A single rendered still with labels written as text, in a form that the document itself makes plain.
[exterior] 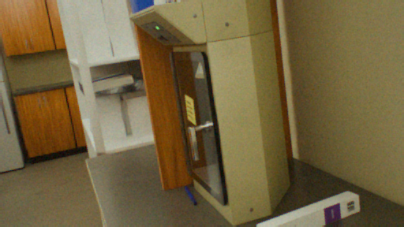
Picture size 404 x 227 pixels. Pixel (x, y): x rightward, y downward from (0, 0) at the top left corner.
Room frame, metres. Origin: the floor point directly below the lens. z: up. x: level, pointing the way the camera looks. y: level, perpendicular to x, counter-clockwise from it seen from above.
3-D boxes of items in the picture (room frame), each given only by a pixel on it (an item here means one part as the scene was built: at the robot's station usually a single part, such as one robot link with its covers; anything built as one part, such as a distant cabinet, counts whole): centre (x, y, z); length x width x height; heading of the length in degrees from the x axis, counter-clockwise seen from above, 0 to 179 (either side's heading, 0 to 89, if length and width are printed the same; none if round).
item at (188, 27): (1.16, 0.06, 1.46); 0.32 x 0.11 x 0.10; 18
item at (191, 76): (1.17, 0.02, 1.19); 0.30 x 0.01 x 0.40; 17
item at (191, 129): (1.06, 0.01, 1.17); 0.05 x 0.03 x 0.10; 107
